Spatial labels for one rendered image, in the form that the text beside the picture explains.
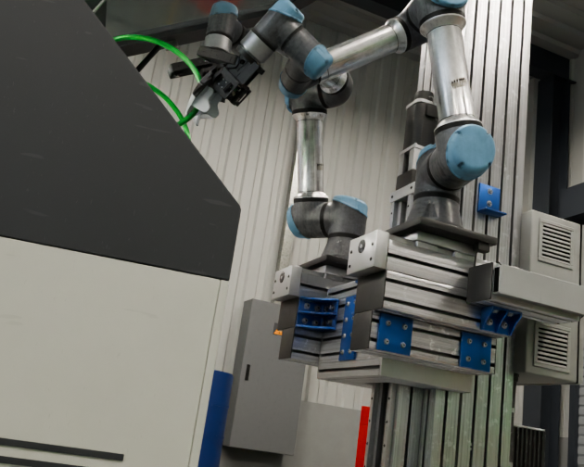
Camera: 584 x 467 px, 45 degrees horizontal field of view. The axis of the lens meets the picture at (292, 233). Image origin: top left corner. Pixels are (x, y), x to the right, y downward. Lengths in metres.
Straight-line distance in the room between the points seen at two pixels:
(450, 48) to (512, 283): 0.58
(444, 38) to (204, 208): 0.75
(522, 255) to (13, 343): 1.39
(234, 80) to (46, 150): 0.48
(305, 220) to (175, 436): 1.07
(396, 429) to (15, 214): 1.08
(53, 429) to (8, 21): 0.82
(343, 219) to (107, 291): 1.00
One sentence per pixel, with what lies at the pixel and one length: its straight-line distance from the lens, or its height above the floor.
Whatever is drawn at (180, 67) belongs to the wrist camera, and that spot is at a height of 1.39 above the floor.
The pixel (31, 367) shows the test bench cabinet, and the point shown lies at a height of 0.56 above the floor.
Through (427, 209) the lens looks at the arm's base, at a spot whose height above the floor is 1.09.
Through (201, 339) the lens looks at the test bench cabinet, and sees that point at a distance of 1.42.
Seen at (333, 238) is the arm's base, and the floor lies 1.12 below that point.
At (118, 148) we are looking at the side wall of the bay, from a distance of 1.50.
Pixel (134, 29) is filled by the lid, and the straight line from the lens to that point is 2.28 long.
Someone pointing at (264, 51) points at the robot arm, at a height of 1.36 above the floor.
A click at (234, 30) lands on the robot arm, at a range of 2.02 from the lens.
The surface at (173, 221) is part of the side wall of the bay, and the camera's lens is 1.46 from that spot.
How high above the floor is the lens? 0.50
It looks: 16 degrees up
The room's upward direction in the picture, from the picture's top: 8 degrees clockwise
